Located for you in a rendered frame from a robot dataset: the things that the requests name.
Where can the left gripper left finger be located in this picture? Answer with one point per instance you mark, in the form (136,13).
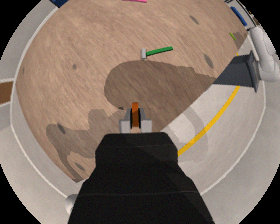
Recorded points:
(125,125)

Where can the orange rod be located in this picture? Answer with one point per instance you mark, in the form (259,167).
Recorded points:
(135,114)

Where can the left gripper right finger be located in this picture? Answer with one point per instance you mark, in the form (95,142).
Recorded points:
(144,124)

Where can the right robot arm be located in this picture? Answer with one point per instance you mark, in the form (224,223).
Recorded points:
(265,69)

